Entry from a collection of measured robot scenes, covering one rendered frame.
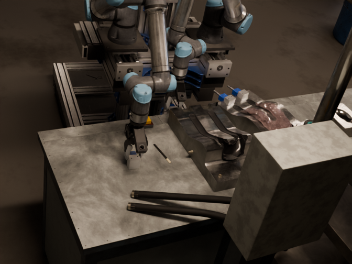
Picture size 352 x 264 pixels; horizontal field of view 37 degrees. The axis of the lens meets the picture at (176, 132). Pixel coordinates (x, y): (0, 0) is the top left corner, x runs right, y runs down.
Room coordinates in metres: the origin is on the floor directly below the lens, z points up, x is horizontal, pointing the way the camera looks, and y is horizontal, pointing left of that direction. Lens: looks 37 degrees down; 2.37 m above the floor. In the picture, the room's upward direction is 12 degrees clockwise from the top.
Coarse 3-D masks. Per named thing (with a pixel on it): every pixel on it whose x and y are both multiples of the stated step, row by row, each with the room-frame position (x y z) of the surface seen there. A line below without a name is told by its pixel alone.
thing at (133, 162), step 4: (132, 152) 1.78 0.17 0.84; (132, 156) 1.74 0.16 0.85; (136, 156) 1.75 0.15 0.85; (128, 160) 1.73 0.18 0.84; (132, 160) 1.71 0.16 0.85; (136, 160) 1.72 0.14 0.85; (140, 160) 1.73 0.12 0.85; (128, 164) 1.72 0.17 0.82; (132, 164) 1.72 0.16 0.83; (136, 164) 1.72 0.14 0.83; (128, 168) 1.71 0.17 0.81; (132, 168) 1.72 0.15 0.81; (136, 168) 1.73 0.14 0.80
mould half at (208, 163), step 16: (176, 112) 2.08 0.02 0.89; (192, 112) 2.11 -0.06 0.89; (176, 128) 2.03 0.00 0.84; (192, 128) 1.99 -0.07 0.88; (208, 128) 2.02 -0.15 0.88; (192, 144) 1.89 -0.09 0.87; (208, 144) 1.83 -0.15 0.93; (208, 160) 1.80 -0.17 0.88; (224, 160) 1.83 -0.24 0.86; (240, 160) 1.86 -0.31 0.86; (208, 176) 1.74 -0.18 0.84; (224, 176) 1.73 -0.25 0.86
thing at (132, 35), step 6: (114, 24) 2.38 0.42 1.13; (108, 30) 2.41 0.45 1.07; (114, 30) 2.37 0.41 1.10; (120, 30) 2.36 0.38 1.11; (126, 30) 2.37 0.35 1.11; (132, 30) 2.39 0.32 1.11; (108, 36) 2.38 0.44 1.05; (114, 36) 2.36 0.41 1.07; (120, 36) 2.35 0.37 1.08; (126, 36) 2.36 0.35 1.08; (132, 36) 2.38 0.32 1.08; (114, 42) 2.35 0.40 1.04; (120, 42) 2.35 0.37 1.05; (126, 42) 2.35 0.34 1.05; (132, 42) 2.38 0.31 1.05
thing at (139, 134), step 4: (136, 128) 1.73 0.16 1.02; (140, 128) 1.74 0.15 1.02; (136, 132) 1.72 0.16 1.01; (140, 132) 1.72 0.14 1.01; (144, 132) 1.73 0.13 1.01; (136, 136) 1.70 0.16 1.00; (140, 136) 1.71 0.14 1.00; (144, 136) 1.71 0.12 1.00; (136, 140) 1.69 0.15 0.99; (140, 140) 1.69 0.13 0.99; (144, 140) 1.70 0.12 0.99; (136, 144) 1.67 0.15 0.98; (140, 144) 1.67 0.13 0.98; (144, 144) 1.68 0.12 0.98; (136, 148) 1.66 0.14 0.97; (140, 148) 1.66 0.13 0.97; (144, 148) 1.67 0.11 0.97; (136, 152) 1.66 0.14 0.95; (140, 152) 1.65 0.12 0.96; (144, 152) 1.66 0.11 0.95
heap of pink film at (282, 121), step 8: (256, 104) 2.34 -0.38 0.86; (264, 104) 2.30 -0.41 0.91; (272, 104) 2.29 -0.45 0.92; (248, 112) 2.21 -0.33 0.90; (256, 112) 2.18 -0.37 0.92; (272, 112) 2.25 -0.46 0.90; (280, 112) 2.26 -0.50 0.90; (264, 120) 2.16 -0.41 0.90; (272, 120) 2.19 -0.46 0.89; (280, 120) 2.19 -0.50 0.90; (288, 120) 2.21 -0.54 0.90; (272, 128) 2.13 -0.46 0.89; (280, 128) 2.13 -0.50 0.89
